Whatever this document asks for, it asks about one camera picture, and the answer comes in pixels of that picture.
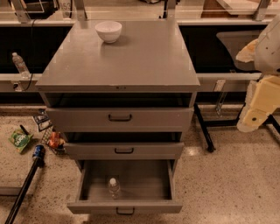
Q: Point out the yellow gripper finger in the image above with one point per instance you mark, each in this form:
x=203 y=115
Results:
x=247 y=53
x=262 y=99

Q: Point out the clear water bottle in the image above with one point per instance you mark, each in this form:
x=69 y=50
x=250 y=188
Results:
x=21 y=66
x=114 y=188

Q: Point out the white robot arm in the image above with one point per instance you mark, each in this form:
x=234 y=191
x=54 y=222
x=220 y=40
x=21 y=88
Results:
x=267 y=56

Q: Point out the grey drawer cabinet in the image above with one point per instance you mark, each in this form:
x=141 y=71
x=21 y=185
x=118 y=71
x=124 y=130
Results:
x=148 y=67

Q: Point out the grey top drawer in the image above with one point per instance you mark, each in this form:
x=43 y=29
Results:
x=120 y=119

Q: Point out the grey drawer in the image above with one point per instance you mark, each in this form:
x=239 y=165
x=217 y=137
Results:
x=89 y=151
x=120 y=119
x=147 y=187

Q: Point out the grey bottom drawer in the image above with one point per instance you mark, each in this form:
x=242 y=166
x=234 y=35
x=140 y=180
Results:
x=147 y=187

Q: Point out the grey middle drawer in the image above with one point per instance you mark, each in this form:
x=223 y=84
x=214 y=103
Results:
x=89 y=151

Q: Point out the clear water bottle on ledge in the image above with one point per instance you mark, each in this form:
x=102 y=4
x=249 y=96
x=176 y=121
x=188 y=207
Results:
x=21 y=66

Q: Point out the white ceramic bowl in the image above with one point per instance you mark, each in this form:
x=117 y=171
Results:
x=109 y=31

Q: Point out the orange snack package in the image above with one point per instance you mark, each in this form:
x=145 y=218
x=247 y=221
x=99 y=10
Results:
x=55 y=140

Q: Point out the dark snack packet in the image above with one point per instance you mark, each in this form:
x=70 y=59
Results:
x=42 y=120

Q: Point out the blue soda can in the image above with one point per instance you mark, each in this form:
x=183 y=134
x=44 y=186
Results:
x=39 y=152

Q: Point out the green snack bag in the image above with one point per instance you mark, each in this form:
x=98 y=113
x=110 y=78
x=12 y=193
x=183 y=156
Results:
x=20 y=140

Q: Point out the black pole on floor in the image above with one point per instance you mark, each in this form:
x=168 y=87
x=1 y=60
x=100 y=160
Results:
x=38 y=162

